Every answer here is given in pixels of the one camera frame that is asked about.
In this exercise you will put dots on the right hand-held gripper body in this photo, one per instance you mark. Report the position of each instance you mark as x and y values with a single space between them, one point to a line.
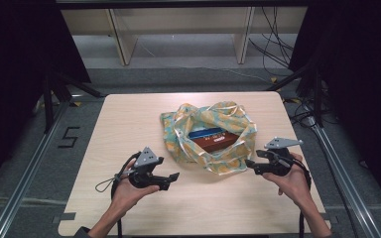
281 142

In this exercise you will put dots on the blue flat box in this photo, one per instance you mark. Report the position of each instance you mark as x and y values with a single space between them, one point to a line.
205 133

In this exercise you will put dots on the teal orange-print shopping bag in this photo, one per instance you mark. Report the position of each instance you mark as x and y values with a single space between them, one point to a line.
225 115

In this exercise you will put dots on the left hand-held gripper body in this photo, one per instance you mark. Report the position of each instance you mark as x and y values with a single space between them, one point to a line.
145 158

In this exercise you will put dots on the yellow tape piece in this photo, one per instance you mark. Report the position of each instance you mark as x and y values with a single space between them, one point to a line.
274 80
77 104

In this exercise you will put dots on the black metal stand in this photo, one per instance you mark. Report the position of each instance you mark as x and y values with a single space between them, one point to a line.
317 99
49 105

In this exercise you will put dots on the person's right hand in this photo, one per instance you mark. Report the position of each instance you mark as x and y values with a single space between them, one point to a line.
296 185

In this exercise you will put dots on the dark curtain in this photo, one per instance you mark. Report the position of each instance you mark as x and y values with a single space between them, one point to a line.
363 82
16 66

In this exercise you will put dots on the brown flat box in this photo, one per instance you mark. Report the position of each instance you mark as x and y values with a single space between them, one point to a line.
215 142

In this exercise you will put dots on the person's left hand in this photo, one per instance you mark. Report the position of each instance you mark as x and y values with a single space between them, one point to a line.
124 195

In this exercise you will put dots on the aluminium floor rail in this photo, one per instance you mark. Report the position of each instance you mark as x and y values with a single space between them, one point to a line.
344 178
29 168

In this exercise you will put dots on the grey tape strip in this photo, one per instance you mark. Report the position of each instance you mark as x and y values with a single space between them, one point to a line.
66 217

